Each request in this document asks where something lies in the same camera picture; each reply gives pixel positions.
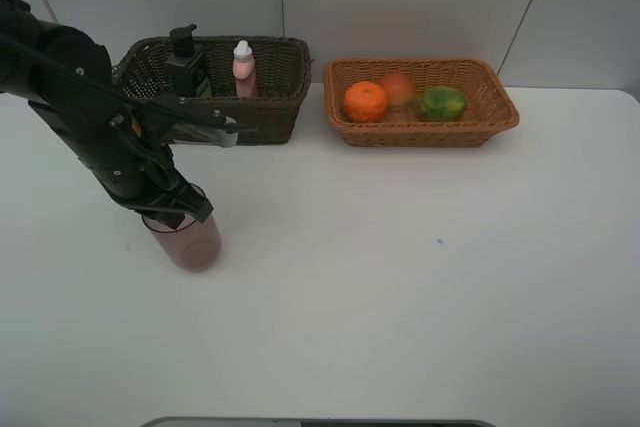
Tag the light brown wicker basket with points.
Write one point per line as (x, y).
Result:
(490, 110)

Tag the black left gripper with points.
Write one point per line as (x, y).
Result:
(138, 173)

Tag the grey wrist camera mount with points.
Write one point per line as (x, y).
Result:
(184, 133)

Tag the dark brown wicker basket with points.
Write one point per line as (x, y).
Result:
(283, 72)

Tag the green lime fruit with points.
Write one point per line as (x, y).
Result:
(442, 104)

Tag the pink spray bottle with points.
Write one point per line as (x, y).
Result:
(244, 70)

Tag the translucent pink plastic cup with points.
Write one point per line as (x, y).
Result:
(196, 244)

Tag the orange tangerine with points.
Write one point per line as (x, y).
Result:
(366, 102)

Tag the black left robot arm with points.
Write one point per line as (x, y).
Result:
(66, 78)

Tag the dark green pump bottle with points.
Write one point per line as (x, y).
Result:
(187, 65)

